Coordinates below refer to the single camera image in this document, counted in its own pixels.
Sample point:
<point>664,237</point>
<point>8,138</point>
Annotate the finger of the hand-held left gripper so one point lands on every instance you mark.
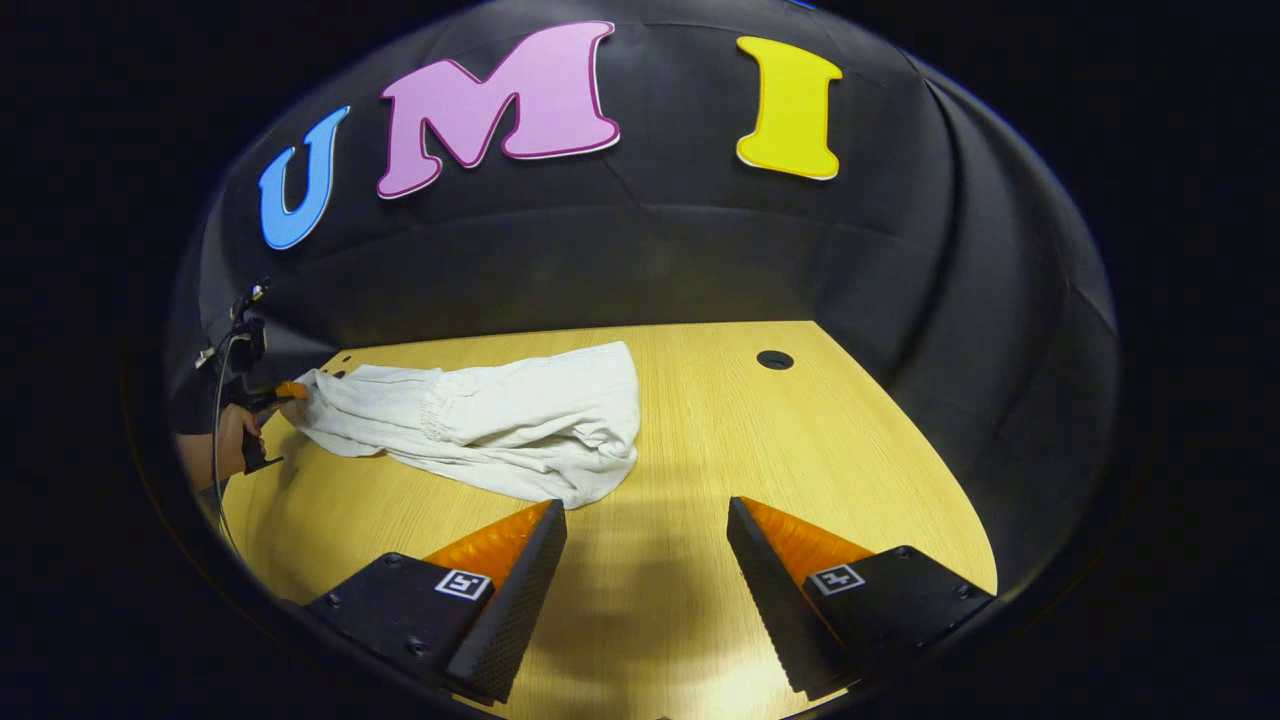
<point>292,390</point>

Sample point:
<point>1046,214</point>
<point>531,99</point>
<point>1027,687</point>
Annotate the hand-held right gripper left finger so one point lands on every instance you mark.
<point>515,610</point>

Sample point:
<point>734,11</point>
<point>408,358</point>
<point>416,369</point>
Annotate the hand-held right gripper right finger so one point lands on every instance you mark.
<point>775,600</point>

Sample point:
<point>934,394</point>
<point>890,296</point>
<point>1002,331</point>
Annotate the white jeans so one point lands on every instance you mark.
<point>530,420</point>

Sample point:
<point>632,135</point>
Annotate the black backdrop cloth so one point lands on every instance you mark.
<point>700,250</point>

